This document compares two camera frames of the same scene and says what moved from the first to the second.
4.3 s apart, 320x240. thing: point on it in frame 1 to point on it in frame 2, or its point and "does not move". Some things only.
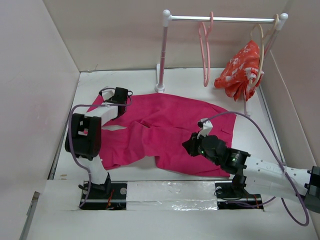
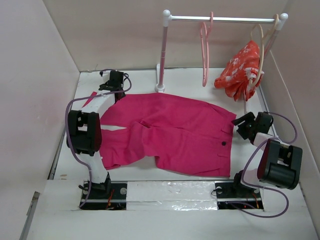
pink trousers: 156,125 does not move
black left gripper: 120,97 to 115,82
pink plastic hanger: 205,47 does not move
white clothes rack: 279,21 does not move
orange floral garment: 242,73 does not move
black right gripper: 191,144 to 248,117
